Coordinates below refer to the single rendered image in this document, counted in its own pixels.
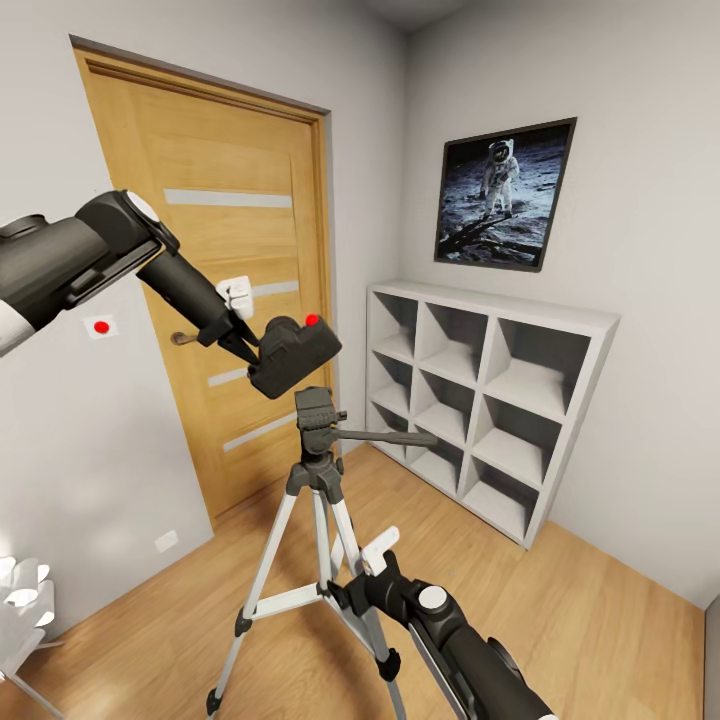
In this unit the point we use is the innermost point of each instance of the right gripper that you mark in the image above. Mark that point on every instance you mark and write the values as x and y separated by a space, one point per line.
367 590

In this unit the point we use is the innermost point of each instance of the camera tripod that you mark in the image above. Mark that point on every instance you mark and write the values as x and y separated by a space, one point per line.
316 419

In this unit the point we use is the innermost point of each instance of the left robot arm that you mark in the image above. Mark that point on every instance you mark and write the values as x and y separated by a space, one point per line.
47 267

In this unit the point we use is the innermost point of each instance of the bookcase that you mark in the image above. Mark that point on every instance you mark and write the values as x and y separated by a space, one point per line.
493 381

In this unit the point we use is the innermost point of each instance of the painting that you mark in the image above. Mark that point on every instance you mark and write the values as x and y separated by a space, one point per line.
499 193

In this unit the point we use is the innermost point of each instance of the digital camera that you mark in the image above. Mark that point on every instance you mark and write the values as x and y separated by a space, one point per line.
290 352

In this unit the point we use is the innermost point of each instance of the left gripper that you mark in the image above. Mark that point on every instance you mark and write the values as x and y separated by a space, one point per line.
197 300

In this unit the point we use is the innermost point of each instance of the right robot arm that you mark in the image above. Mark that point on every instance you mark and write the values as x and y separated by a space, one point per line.
480 678

